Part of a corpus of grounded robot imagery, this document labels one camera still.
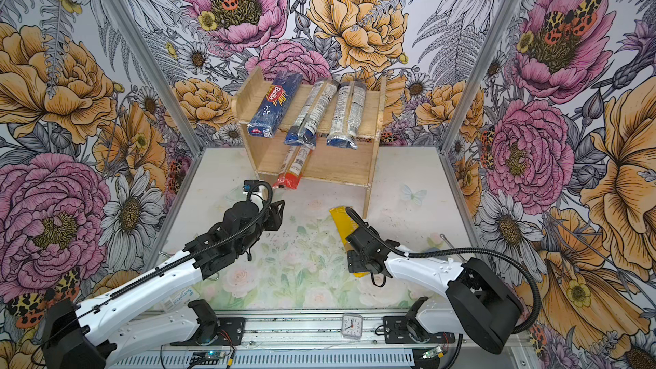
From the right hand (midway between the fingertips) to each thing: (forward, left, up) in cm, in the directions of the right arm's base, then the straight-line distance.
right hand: (363, 268), depth 86 cm
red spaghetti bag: (+23, +22, +26) cm, 41 cm away
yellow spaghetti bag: (+15, +5, +2) cm, 16 cm away
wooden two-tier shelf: (+27, +11, +22) cm, 36 cm away
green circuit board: (-23, +44, 0) cm, 50 cm away
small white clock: (-17, +5, +1) cm, 17 cm away
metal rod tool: (+8, -31, 0) cm, 32 cm away
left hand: (+11, +26, +20) cm, 35 cm away
